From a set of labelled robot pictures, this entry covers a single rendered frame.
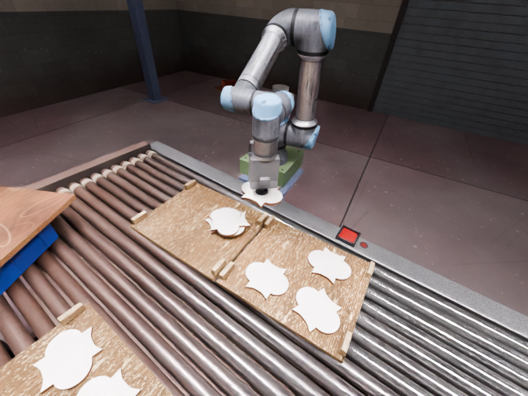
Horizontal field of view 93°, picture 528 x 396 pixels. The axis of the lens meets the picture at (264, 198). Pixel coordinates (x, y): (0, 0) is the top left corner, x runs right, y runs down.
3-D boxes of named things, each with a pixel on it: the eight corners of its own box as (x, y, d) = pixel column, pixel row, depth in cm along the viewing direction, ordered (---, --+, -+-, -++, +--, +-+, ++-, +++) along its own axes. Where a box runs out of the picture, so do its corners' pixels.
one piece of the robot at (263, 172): (251, 154, 67) (250, 201, 77) (284, 153, 68) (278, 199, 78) (247, 137, 74) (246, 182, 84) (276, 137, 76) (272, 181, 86)
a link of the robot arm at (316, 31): (290, 137, 129) (301, 5, 92) (318, 143, 125) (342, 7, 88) (282, 149, 121) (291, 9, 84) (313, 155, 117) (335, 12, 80)
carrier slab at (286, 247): (272, 220, 103) (272, 217, 102) (372, 267, 87) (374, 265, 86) (216, 284, 79) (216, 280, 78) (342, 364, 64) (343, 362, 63)
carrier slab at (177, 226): (196, 184, 119) (196, 181, 118) (269, 219, 103) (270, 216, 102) (130, 228, 95) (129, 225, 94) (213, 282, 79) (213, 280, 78)
